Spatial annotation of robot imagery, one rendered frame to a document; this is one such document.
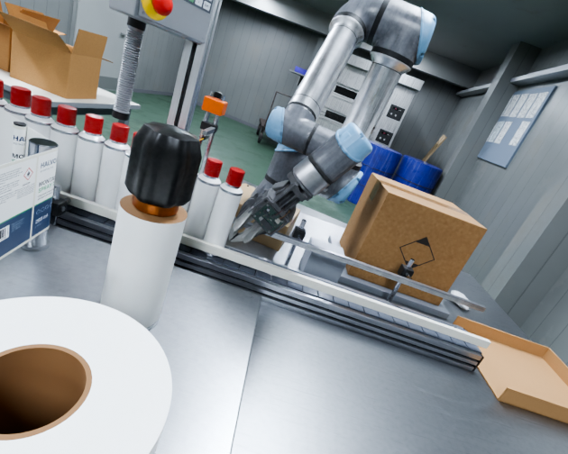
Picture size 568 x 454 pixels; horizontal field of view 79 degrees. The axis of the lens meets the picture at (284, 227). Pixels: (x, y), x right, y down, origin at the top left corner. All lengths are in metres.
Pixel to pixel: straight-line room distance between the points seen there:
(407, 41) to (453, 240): 0.53
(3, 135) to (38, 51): 1.68
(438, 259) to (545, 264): 2.17
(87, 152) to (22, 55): 1.74
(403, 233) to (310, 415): 0.58
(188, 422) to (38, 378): 0.19
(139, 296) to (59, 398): 0.19
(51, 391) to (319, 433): 0.38
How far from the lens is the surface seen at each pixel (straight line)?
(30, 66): 2.51
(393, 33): 1.01
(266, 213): 0.69
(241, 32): 9.55
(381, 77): 1.00
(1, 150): 0.83
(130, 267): 0.50
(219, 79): 9.62
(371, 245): 1.01
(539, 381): 1.18
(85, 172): 0.85
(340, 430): 0.64
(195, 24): 0.85
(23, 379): 0.38
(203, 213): 0.77
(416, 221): 1.02
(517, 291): 3.25
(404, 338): 0.89
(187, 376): 0.54
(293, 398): 0.64
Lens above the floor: 1.28
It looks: 21 degrees down
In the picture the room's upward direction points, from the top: 22 degrees clockwise
